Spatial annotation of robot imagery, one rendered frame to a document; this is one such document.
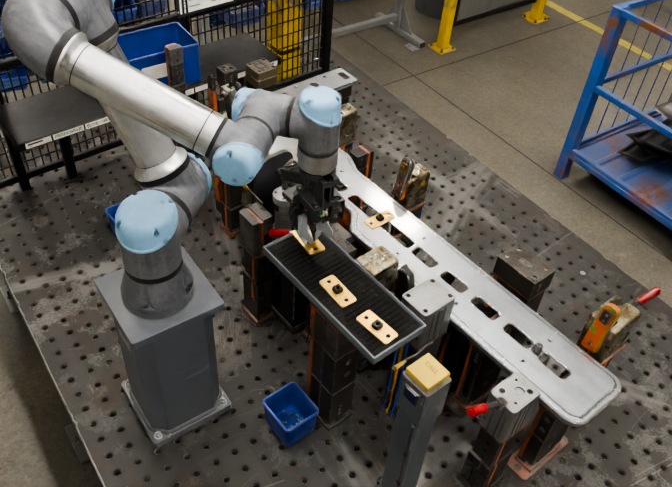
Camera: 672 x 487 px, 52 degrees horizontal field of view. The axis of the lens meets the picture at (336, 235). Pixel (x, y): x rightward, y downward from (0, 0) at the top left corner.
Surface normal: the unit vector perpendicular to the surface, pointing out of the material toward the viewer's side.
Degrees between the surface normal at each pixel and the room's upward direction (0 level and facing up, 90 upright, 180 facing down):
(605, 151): 0
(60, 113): 0
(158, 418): 88
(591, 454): 0
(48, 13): 29
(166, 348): 90
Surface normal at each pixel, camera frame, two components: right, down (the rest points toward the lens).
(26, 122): 0.06, -0.73
